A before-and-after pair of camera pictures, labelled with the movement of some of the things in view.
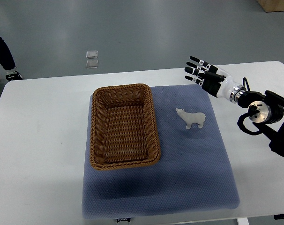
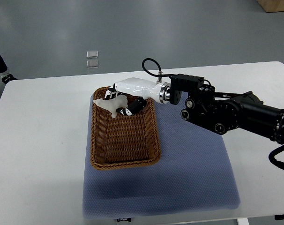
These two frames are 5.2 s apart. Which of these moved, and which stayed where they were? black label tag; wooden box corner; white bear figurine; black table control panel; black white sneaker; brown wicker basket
Moved: white bear figurine; black white sneaker
Stayed: brown wicker basket; wooden box corner; black table control panel; black label tag
